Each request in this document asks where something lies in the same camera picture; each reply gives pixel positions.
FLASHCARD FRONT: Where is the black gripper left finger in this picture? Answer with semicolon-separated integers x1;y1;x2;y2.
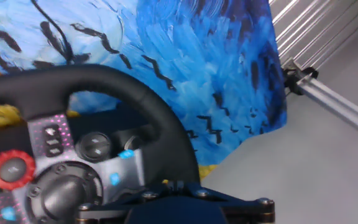
75;180;168;224

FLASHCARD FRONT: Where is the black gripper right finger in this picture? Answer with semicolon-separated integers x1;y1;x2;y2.
185;182;276;224

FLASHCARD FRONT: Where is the black racing steering wheel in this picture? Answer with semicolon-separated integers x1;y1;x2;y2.
0;63;200;224

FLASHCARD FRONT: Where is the aluminium profile mast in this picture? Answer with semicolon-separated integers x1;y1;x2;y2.
281;57;358;141

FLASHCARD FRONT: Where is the blue yellow painting print cloth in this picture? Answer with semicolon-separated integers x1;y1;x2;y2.
0;0;288;181

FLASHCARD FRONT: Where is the thin black wheel cable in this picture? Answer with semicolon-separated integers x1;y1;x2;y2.
31;0;74;65

